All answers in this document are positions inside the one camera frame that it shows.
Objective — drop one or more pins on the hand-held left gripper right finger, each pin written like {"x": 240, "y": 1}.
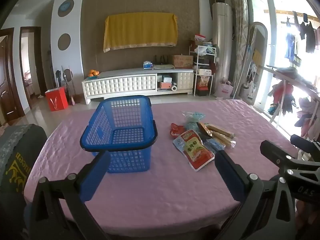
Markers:
{"x": 230, "y": 180}

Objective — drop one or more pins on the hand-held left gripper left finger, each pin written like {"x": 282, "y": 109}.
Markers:
{"x": 90, "y": 180}

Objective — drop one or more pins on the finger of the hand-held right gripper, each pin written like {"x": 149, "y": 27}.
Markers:
{"x": 272, "y": 151}
{"x": 305, "y": 142}

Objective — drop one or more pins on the blue stick snack packet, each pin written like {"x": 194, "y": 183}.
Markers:
{"x": 212, "y": 145}

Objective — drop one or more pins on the blue plastic basket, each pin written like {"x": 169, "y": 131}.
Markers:
{"x": 125, "y": 161}

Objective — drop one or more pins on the red and white snack packet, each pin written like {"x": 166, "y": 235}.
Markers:
{"x": 195, "y": 152}

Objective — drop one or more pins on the beige stick snack packet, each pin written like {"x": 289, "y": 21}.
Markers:
{"x": 222, "y": 135}

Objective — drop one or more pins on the orange patterned snack packet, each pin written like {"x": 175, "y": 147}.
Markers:
{"x": 205, "y": 129}

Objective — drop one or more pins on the light blue snack packet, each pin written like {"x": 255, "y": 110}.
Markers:
{"x": 191, "y": 126}
{"x": 196, "y": 116}

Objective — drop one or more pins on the red snack pouch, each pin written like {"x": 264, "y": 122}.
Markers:
{"x": 176, "y": 129}

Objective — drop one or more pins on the red garment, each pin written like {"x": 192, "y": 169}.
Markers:
{"x": 283, "y": 92}

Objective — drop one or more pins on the pink tablecloth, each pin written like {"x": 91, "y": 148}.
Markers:
{"x": 162, "y": 200}

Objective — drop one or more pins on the folding clothes drying rack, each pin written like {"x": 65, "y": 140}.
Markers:
{"x": 287, "y": 73}

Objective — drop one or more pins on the dark chair cover gold print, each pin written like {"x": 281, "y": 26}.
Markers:
{"x": 17, "y": 167}

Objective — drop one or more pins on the pink shopping bag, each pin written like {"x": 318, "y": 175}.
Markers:
{"x": 224, "y": 90}

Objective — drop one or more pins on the small pink broom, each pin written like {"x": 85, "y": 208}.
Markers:
{"x": 72, "y": 101}

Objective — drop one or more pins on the red gift box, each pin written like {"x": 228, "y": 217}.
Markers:
{"x": 56, "y": 100}

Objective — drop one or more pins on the red and black box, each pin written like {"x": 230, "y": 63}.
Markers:
{"x": 203, "y": 91}

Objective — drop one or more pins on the arched standing mirror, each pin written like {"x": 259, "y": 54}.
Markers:
{"x": 258, "y": 55}

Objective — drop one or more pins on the hanging blue garment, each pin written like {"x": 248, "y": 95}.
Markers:
{"x": 290, "y": 46}

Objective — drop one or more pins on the white tufted TV cabinet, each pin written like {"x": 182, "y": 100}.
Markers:
{"x": 125, "y": 85}

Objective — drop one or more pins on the white printed carton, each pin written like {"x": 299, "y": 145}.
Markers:
{"x": 205, "y": 72}

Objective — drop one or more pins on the standing floor fan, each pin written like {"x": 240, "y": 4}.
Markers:
{"x": 67, "y": 76}

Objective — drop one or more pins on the hanging black shirt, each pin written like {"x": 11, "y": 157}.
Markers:
{"x": 308, "y": 36}

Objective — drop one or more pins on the plate of oranges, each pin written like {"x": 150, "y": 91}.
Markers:
{"x": 93, "y": 73}

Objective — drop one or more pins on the white paper roll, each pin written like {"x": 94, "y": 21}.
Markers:
{"x": 174, "y": 88}

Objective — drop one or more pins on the small red box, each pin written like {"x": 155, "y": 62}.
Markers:
{"x": 165, "y": 85}

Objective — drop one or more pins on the white metal shelf rack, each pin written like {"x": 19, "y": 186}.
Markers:
{"x": 195, "y": 62}

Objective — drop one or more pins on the standing air conditioner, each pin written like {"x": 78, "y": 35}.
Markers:
{"x": 222, "y": 45}

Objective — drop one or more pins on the small light blue box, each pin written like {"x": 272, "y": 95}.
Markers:
{"x": 167, "y": 78}

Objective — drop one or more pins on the crumpled plastic bags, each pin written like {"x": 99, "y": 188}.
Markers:
{"x": 207, "y": 49}

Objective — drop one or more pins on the brown wooden door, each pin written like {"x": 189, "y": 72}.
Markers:
{"x": 6, "y": 85}

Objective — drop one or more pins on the brown cardboard box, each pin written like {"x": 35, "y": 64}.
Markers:
{"x": 182, "y": 61}

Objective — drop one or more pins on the blue tissue box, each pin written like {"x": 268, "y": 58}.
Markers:
{"x": 148, "y": 65}

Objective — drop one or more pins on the flat pale green board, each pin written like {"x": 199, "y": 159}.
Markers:
{"x": 163, "y": 66}

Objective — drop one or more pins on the red and white box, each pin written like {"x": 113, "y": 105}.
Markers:
{"x": 200, "y": 38}

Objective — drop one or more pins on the patterned curtain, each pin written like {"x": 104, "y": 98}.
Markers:
{"x": 238, "y": 17}

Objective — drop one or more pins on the black router with antennas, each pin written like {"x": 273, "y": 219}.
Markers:
{"x": 160, "y": 60}

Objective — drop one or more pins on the yellow cloth cover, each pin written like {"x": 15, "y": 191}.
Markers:
{"x": 140, "y": 30}

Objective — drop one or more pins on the brown doorway frame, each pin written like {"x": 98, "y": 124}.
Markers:
{"x": 37, "y": 60}

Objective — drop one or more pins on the round brown wall plaque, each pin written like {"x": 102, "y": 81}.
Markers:
{"x": 64, "y": 41}

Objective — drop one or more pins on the round wall plaque blue clock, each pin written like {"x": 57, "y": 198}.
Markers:
{"x": 66, "y": 7}

